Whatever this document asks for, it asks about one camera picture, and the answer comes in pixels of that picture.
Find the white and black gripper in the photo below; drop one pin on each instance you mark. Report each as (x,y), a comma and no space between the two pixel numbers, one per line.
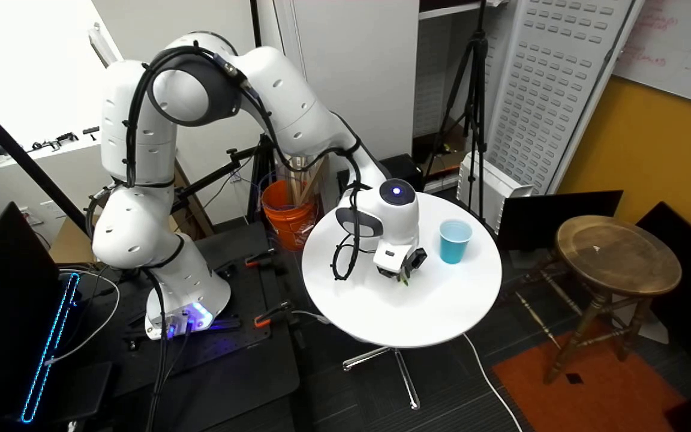
(399,259)

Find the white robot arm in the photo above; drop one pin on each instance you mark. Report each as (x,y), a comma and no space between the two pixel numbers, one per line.
(194,98)

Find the orange floor mat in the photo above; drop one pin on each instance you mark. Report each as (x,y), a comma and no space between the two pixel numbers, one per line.
(597,391)

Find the round white table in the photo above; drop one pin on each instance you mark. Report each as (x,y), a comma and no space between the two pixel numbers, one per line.
(440,301)

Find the blue plastic cup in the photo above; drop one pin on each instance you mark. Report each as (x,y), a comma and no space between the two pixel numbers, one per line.
(454,239)

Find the orange handled clamp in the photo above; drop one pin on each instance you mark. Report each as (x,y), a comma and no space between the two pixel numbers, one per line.
(262,259)
(269,314)

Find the black flat panel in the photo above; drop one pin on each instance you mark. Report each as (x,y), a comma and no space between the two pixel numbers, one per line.
(534,222)

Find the white radiator heater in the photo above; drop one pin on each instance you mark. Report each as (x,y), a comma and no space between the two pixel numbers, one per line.
(485,189)

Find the orange bucket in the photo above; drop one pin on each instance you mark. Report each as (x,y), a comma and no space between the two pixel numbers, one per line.
(288,222)

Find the black camera tripod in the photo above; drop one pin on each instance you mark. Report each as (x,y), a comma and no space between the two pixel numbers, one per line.
(472,83)

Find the whiteboard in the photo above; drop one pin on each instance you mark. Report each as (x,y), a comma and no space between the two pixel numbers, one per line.
(658,50)

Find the white perforated panel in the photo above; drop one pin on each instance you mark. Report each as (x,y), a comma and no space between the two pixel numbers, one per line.
(558,66)

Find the round brass side table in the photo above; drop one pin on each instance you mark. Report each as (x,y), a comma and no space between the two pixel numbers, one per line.
(624,266)

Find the black box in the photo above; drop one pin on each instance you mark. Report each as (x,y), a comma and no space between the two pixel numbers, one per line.
(404,167)

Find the black computer tower blue light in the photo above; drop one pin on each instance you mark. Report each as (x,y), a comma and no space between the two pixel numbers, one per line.
(34,307)

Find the orange handled clamp lower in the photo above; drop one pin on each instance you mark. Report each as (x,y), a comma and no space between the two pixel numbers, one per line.
(269,314)

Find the wooden sticks in bucket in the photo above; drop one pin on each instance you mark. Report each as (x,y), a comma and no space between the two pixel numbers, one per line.
(303,177)

